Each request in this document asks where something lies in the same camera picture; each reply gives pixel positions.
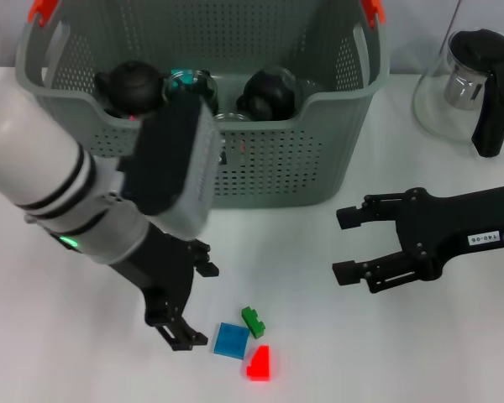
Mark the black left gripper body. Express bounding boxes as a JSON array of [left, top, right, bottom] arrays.
[[108, 228, 199, 329]]

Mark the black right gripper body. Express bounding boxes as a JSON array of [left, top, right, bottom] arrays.
[[396, 183, 504, 287]]

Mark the blue square block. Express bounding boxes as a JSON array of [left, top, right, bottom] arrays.
[[213, 322, 251, 360]]

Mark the green stepped building block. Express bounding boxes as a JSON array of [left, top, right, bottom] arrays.
[[241, 306, 266, 339]]

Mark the bright red slope block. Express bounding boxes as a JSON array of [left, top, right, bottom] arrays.
[[246, 344, 273, 381]]

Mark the glass teacup with black sleeve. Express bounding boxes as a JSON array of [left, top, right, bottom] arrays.
[[213, 112, 253, 123], [162, 69, 219, 114], [236, 66, 302, 121]]

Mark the teal square block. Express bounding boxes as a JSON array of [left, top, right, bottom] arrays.
[[170, 68, 197, 88]]

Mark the grey-green perforated storage basket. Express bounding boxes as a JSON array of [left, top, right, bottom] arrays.
[[15, 0, 391, 210]]

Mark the black clay teapot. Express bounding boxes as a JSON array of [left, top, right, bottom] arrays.
[[94, 60, 167, 119]]

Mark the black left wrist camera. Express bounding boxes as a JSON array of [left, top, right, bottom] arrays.
[[117, 94, 223, 241]]

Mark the glass pitcher with black handle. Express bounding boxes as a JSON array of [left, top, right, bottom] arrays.
[[411, 28, 504, 159]]

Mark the orange basket handle clip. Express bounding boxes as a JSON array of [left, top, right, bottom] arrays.
[[28, 0, 59, 26], [360, 0, 386, 29]]

